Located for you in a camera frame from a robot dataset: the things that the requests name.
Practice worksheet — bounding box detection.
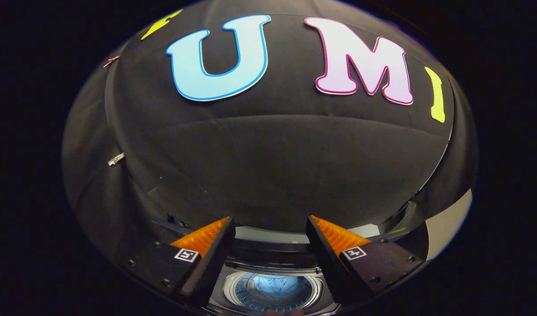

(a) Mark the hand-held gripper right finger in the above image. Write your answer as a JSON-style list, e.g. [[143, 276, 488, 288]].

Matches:
[[306, 215, 426, 307]]

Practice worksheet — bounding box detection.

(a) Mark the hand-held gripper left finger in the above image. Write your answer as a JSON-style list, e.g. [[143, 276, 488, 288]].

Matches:
[[127, 216, 236, 309]]

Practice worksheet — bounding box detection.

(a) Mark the grey washing machine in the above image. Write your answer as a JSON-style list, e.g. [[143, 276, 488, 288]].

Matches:
[[205, 226, 341, 316]]

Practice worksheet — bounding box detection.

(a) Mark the light blue shirt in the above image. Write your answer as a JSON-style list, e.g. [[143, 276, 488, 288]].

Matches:
[[246, 274, 315, 309]]

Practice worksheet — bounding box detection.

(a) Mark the dark washing machine lid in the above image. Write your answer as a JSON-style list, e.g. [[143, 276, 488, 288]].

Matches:
[[230, 226, 320, 266]]

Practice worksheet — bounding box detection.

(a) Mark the black backdrop cloth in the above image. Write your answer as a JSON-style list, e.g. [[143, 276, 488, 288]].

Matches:
[[61, 0, 479, 281]]

